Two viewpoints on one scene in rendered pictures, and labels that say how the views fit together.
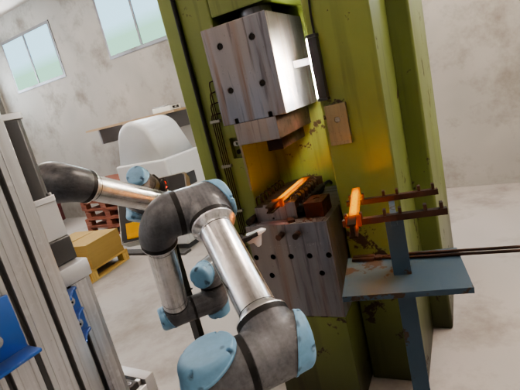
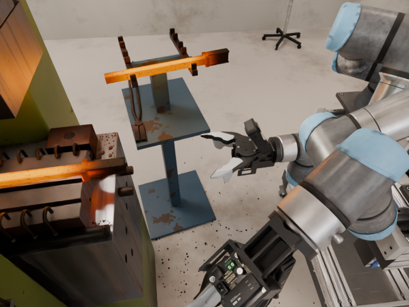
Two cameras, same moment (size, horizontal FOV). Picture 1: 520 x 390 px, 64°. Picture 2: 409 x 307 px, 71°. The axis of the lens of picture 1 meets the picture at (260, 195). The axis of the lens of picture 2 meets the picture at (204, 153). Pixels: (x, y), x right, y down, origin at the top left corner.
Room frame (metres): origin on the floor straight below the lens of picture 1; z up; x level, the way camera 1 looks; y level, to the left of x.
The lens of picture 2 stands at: (1.80, 0.47, 1.55)
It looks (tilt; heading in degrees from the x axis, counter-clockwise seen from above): 48 degrees down; 232
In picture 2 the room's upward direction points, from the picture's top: straight up
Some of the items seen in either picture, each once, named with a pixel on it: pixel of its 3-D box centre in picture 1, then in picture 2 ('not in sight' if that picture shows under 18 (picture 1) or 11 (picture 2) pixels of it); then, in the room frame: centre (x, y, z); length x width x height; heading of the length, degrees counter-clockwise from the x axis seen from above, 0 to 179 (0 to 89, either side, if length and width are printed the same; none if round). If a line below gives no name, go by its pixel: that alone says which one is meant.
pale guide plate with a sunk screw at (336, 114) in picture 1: (338, 124); not in sight; (1.74, -0.39, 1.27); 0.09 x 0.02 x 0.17; 62
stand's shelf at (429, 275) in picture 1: (402, 273); (162, 109); (1.33, -0.42, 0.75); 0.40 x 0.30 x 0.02; 71
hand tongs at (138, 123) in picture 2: (435, 253); (134, 95); (1.39, -0.57, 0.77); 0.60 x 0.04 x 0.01; 66
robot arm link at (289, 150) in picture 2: not in sight; (282, 147); (1.29, 0.17, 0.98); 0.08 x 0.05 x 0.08; 62
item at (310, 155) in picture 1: (303, 102); not in sight; (2.22, -0.34, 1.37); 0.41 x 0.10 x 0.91; 62
